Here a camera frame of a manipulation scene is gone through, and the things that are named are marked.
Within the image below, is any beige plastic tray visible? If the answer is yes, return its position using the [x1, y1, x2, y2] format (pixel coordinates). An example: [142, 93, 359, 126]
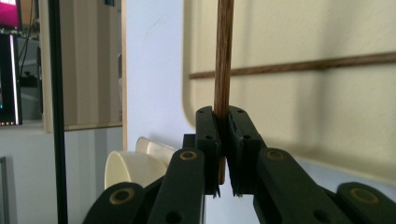
[181, 0, 396, 188]

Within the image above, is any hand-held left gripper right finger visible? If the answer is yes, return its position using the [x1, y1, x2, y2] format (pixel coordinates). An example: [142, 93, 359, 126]
[225, 105, 269, 198]

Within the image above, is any black monitor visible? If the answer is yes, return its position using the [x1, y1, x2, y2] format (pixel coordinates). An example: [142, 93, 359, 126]
[0, 32, 23, 127]

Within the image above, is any black metal bar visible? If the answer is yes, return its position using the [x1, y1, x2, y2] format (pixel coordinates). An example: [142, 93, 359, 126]
[47, 0, 69, 224]

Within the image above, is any light wooden cabinet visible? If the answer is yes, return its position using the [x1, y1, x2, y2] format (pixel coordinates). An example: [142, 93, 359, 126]
[38, 0, 129, 133]

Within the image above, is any pink lit screen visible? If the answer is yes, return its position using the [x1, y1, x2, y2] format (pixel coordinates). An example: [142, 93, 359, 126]
[0, 0, 22, 31]

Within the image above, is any cream ceramic bowl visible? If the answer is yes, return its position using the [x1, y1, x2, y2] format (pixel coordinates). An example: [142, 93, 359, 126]
[104, 150, 169, 190]

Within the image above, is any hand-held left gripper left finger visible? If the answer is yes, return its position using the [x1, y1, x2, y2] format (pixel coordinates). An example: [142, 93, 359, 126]
[195, 105, 222, 199]

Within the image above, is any brown wooden chopstick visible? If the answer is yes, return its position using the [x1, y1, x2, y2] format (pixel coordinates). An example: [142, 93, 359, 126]
[189, 50, 396, 79]
[213, 0, 235, 185]

